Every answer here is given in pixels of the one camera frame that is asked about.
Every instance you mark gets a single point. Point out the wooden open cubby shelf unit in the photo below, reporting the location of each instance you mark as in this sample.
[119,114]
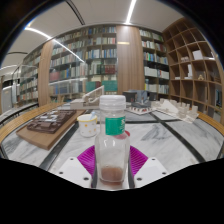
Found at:
[190,73]

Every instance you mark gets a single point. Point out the bookcase behind glass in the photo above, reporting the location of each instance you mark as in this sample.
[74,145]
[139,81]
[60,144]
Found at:
[30,83]

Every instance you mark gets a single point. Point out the clear plastic bottle green label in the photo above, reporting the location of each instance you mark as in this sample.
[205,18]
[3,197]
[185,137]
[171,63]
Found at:
[112,153]

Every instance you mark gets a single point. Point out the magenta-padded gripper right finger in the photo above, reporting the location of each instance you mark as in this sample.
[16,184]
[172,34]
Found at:
[151,170]

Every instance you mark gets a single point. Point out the white building model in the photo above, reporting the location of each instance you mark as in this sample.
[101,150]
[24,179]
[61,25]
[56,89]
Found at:
[173,108]

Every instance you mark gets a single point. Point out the large book-filled shelf wall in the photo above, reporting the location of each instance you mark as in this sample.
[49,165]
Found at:
[83,56]

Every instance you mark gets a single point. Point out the white plastic spoon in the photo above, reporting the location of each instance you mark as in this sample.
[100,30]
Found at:
[92,115]

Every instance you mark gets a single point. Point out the long white ceiling light strip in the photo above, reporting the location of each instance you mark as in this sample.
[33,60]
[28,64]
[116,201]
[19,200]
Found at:
[131,11]
[43,34]

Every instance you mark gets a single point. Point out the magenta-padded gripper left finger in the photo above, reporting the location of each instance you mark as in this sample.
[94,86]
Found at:
[71,170]

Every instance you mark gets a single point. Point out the dark grey building model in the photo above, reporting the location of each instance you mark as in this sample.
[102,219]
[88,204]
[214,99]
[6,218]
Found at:
[136,96]

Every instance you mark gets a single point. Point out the tall book-filled shelf unit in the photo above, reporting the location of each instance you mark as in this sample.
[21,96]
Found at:
[153,66]

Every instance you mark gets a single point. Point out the brown building model on board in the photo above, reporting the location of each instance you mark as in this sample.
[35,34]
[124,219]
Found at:
[50,121]

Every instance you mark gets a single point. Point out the flat round red coaster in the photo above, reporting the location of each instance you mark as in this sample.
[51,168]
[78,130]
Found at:
[127,133]

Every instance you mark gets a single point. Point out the white flower-print cup yellow rim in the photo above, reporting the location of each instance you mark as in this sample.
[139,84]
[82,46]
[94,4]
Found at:
[87,128]

